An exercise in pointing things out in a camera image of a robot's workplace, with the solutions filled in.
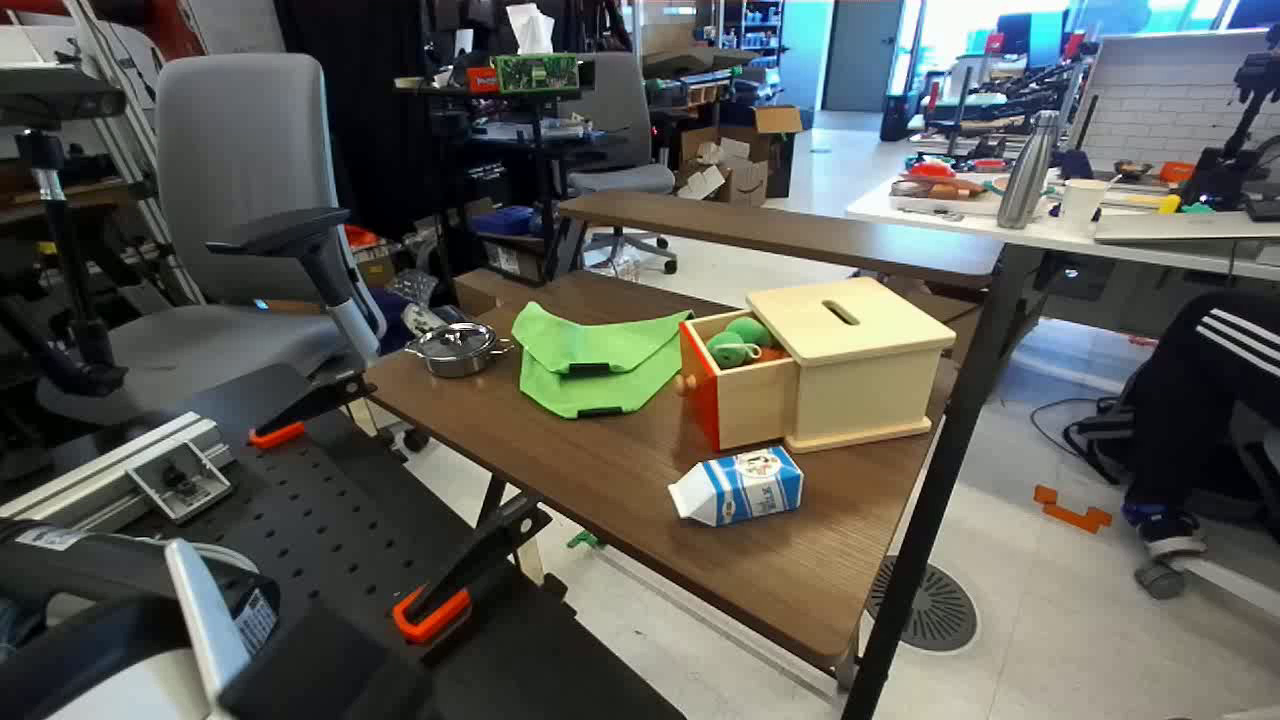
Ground white black robot base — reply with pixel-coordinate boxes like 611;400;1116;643
0;524;438;720

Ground green toy in drawer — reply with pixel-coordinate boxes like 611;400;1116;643
704;311;782;373

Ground green cloth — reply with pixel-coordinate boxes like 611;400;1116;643
507;300;697;424

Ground blue white milk carton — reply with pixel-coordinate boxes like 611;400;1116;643
666;443;808;534

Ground small metal pot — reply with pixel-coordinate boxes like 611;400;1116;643
405;320;517;386

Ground cardboard boxes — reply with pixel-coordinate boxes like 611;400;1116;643
673;101;803;207

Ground light wooden box with slot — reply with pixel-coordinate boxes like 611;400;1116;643
744;272;962;455

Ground grey swivel chair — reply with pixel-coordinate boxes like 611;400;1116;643
564;47;679;275

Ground large black orange clamp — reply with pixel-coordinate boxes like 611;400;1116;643
390;491;556;649

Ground green circuit board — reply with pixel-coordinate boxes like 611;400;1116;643
484;54;588;101

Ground black table leg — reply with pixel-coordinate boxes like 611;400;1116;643
840;245;1050;720

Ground small black orange clamp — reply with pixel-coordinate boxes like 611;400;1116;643
244;370;378;455

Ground black perforated mounting board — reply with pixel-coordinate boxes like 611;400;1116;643
158;398;685;720

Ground round floor drain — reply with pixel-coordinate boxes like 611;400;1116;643
895;562;982;656

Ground stainless steel bottle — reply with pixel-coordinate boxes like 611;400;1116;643
996;115;1061;233

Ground grey office chair with armrest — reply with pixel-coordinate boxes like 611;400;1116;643
38;47;391;433

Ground white cup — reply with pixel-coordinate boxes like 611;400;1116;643
1055;176;1112;230

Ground blue sneaker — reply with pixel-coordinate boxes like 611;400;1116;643
1119;496;1212;566

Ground person leg in black trousers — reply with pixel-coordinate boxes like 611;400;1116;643
1119;285;1280;513

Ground white pegboard panel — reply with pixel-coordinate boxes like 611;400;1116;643
1070;28;1280;174

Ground aluminium rail profile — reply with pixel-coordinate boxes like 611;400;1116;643
0;409;221;527

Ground black camera tripod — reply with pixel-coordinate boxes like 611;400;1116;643
0;65;132;400

